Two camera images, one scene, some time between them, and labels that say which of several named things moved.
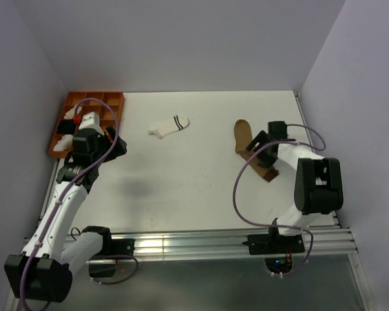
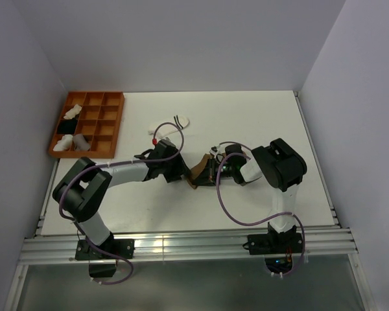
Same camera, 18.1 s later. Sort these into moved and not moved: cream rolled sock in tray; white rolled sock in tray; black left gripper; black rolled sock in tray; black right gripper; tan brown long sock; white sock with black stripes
Moved: black left gripper; tan brown long sock; black right gripper
Not moved: cream rolled sock in tray; white rolled sock in tray; white sock with black stripes; black rolled sock in tray
